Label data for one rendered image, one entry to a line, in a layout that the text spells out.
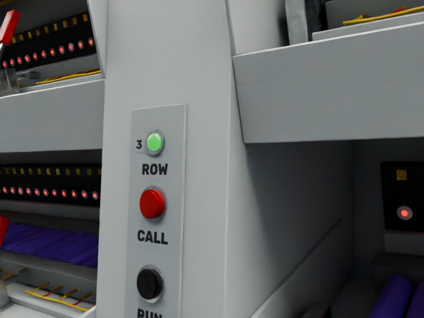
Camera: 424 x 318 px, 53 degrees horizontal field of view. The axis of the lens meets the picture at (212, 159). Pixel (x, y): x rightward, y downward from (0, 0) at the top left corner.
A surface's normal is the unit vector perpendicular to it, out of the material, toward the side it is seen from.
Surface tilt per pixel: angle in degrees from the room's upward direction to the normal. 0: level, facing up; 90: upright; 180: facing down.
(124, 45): 90
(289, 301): 90
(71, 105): 108
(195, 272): 90
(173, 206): 90
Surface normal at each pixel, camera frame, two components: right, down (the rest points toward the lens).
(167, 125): -0.58, -0.06
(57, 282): -0.56, 0.25
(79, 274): -0.15, -0.97
